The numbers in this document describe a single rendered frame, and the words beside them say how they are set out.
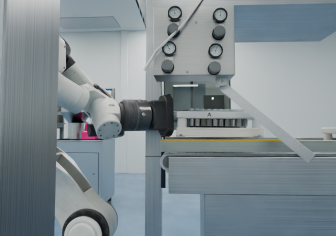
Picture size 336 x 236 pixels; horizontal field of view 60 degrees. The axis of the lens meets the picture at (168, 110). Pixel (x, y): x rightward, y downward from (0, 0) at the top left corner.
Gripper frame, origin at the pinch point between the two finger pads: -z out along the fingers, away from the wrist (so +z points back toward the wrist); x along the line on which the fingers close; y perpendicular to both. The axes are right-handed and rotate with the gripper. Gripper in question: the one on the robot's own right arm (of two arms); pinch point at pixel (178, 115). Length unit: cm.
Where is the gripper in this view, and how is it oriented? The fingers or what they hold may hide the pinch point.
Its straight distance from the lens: 88.6
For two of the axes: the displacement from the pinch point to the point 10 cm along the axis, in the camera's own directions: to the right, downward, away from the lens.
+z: -8.7, -0.1, -4.9
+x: 0.2, 10.0, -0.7
